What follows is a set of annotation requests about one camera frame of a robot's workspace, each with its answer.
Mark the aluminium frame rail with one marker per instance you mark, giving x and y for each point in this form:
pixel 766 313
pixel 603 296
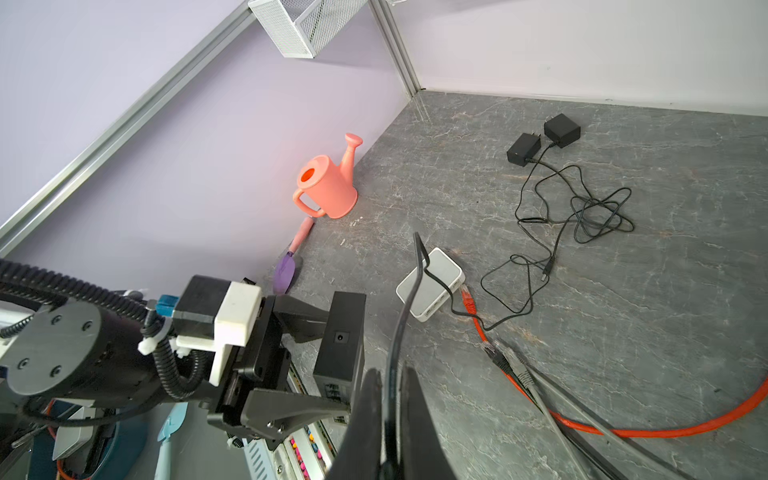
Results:
pixel 143 105

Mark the black network switch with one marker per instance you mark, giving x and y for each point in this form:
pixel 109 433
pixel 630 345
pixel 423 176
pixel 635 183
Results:
pixel 340 362

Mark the black power adapter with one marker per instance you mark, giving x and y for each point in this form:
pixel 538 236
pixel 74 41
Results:
pixel 524 149
pixel 562 131

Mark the pink watering can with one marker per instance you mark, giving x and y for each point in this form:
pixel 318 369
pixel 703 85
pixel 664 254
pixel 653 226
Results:
pixel 327 189

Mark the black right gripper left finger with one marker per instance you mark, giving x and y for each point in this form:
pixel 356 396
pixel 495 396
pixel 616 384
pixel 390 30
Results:
pixel 359 456

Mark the purple garden trowel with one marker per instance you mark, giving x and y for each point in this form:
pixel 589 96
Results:
pixel 286 269

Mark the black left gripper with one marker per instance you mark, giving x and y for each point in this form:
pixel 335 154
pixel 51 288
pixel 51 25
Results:
pixel 251 402

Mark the small white wire basket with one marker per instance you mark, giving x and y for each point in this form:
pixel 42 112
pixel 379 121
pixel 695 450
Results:
pixel 300 29

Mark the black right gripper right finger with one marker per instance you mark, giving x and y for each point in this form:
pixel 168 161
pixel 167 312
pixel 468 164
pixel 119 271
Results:
pixel 422 457

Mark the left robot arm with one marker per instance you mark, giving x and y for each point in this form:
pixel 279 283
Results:
pixel 90 356

